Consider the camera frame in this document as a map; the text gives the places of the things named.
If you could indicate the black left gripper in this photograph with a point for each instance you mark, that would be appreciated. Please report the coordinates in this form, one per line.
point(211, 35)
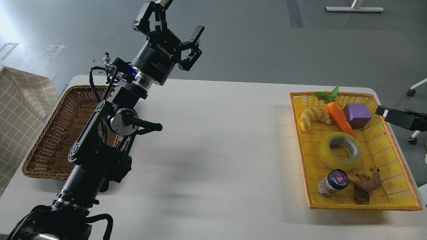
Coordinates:
point(163, 48)

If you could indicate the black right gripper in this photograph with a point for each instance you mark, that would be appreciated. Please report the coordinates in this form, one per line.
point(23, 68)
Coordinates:
point(409, 120)

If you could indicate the yellow tape roll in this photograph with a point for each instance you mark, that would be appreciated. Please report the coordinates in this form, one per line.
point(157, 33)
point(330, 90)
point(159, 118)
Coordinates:
point(346, 141)

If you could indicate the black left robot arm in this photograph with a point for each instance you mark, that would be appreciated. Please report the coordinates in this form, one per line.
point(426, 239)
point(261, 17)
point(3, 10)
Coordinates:
point(101, 153)

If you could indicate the purple cube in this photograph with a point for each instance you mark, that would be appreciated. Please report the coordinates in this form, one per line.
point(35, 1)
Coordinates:
point(357, 115)

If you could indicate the office chair caster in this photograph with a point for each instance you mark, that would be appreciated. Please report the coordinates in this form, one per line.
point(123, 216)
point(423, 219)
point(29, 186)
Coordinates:
point(410, 92)

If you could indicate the toy carrot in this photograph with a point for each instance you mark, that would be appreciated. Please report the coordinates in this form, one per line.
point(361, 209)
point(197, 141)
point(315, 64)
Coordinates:
point(335, 110)

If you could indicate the yellow plastic basket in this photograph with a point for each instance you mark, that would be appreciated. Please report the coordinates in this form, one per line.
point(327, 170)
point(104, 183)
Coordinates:
point(398, 191)

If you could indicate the toy croissant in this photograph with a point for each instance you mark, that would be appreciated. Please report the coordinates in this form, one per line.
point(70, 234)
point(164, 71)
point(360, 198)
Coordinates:
point(313, 114)

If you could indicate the brown toy animal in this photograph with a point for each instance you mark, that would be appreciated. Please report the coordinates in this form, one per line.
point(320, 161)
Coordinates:
point(366, 185)

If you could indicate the small jar blue lid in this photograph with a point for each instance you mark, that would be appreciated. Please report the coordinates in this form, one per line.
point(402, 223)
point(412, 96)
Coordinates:
point(334, 182)

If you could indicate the white stand base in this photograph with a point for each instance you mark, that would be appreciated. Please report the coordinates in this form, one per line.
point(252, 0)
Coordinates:
point(354, 6)

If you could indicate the beige checkered cloth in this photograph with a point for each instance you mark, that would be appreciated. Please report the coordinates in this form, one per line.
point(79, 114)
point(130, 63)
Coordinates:
point(26, 99)

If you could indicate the brown wicker basket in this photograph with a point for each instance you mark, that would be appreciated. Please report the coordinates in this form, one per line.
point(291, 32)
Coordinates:
point(48, 158)

